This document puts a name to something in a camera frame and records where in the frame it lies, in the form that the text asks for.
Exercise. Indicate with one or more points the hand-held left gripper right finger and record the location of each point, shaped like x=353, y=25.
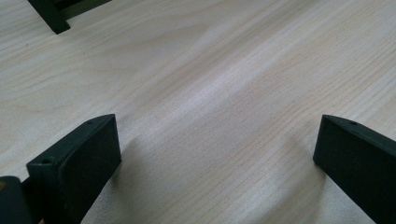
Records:
x=355, y=161

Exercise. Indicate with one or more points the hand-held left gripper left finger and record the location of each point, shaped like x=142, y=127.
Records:
x=77, y=168

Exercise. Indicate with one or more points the black metal two-tier rack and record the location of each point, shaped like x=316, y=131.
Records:
x=51, y=14

